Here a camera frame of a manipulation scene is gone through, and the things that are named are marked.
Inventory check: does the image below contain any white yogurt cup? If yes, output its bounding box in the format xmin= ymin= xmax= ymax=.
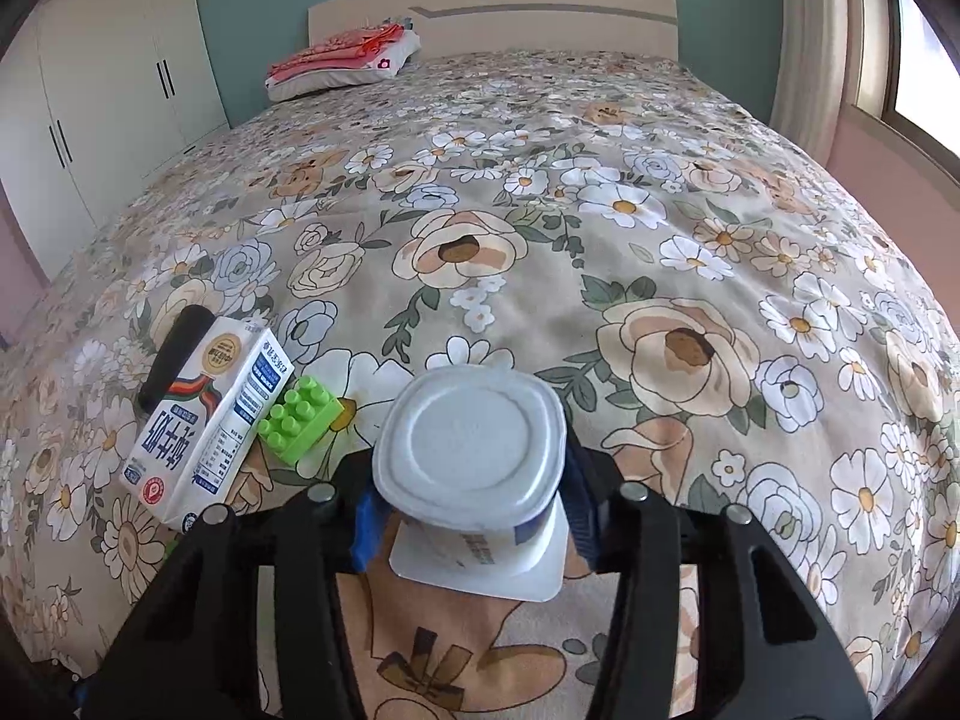
xmin=373 ymin=366 xmax=568 ymax=603

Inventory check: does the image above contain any white milk carton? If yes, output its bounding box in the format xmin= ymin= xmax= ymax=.
xmin=121 ymin=316 xmax=293 ymax=532

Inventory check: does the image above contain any floral bed duvet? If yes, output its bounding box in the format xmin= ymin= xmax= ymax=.
xmin=2 ymin=52 xmax=958 ymax=709

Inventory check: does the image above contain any green lego brick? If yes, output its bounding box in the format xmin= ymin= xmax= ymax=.
xmin=257 ymin=376 xmax=343 ymax=466

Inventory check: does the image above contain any black cylinder object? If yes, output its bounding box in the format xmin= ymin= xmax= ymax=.
xmin=137 ymin=304 xmax=215 ymax=415

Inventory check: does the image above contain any white pillow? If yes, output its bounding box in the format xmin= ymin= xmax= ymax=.
xmin=265 ymin=29 xmax=421 ymax=103

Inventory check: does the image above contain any beige wooden headboard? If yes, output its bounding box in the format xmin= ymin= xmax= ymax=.
xmin=308 ymin=0 xmax=679 ymax=60

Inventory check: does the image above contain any red folded cloth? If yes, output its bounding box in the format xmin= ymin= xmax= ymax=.
xmin=267 ymin=23 xmax=405 ymax=83

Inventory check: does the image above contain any beige curtain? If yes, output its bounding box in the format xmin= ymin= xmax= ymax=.
xmin=771 ymin=0 xmax=848 ymax=166

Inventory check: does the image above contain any white wardrobe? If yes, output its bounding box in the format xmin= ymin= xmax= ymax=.
xmin=2 ymin=0 xmax=228 ymax=277

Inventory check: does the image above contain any window with dark frame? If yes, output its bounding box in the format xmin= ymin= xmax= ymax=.
xmin=846 ymin=0 xmax=958 ymax=176

